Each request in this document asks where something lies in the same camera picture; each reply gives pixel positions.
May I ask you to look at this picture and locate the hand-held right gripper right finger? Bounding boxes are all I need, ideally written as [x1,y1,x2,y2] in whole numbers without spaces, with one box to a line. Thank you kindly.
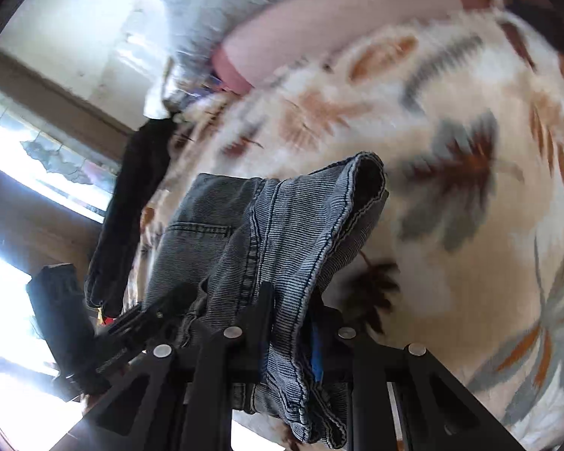
[308,297,527,451]

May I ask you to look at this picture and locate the blue denim pants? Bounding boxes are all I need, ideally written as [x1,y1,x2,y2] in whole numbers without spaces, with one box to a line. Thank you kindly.
[85,151,390,450]

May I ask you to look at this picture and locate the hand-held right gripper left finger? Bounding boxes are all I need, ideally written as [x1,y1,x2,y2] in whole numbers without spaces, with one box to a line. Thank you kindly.
[52,281,275,451]

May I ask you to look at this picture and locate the leaf print fleece blanket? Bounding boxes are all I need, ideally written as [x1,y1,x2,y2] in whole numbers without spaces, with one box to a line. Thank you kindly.
[122,9,564,451]

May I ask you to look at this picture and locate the patterned glass window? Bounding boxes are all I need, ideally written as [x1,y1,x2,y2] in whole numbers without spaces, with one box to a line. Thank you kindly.
[0,85,125,222]

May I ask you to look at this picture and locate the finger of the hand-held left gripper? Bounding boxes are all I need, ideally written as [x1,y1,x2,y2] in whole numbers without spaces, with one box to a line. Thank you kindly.
[138,283,199,335]

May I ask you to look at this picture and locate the grey quilted pillow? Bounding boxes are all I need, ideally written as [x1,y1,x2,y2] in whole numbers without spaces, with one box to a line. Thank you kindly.
[143,0,362,118]

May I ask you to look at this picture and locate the black jacket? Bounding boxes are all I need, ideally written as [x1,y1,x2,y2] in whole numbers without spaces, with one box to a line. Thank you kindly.
[87,118,176,318]

